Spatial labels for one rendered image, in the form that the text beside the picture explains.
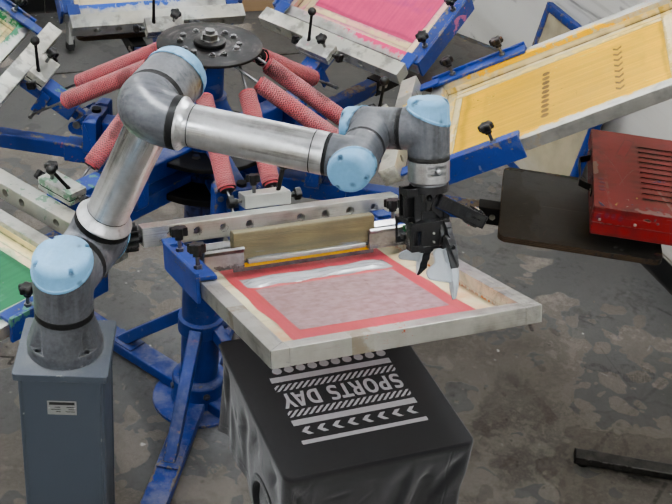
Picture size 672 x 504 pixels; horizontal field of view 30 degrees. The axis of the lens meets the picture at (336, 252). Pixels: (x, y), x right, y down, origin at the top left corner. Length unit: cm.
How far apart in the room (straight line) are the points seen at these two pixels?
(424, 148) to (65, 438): 98
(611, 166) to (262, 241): 115
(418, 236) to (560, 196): 156
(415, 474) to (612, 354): 208
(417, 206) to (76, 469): 95
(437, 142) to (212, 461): 210
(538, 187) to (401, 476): 128
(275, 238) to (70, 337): 66
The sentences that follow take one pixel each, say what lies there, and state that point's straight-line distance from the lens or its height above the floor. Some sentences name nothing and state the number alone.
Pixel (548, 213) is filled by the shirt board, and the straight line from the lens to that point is 365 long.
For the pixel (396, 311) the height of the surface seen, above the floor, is 124.
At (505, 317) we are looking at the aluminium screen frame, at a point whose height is 133.
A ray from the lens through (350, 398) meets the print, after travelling 286.
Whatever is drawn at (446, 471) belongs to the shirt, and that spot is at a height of 86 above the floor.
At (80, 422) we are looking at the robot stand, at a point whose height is 107.
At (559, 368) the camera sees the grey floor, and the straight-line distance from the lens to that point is 463.
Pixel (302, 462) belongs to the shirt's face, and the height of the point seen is 95.
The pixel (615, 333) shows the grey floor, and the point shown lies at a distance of 488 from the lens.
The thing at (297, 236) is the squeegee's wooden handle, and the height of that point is 118.
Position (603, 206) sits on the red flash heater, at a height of 110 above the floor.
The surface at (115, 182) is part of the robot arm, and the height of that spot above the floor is 155.
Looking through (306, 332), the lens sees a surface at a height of 125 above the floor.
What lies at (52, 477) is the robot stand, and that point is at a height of 92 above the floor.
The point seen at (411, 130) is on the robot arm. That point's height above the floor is 178.
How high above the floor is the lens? 280
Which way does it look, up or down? 34 degrees down
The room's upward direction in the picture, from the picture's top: 6 degrees clockwise
